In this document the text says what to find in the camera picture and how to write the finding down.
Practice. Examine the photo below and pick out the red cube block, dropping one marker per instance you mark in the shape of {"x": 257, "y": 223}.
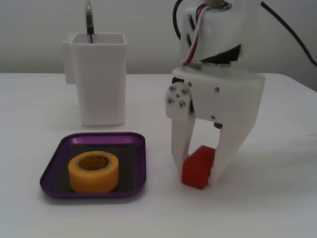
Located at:
{"x": 195, "y": 171}

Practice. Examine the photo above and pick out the purple metal tray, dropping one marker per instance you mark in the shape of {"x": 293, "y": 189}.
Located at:
{"x": 50, "y": 183}

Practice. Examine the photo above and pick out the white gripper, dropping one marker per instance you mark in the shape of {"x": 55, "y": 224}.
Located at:
{"x": 230, "y": 99}

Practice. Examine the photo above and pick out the white plastic box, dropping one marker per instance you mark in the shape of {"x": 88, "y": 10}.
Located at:
{"x": 101, "y": 84}

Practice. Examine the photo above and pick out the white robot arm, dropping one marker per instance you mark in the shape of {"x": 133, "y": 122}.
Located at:
{"x": 220, "y": 27}

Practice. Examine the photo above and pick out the black pen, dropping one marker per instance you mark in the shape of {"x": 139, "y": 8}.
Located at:
{"x": 89, "y": 22}

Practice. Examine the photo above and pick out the yellow masking tape roll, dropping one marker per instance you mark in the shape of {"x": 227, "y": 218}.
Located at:
{"x": 92, "y": 178}

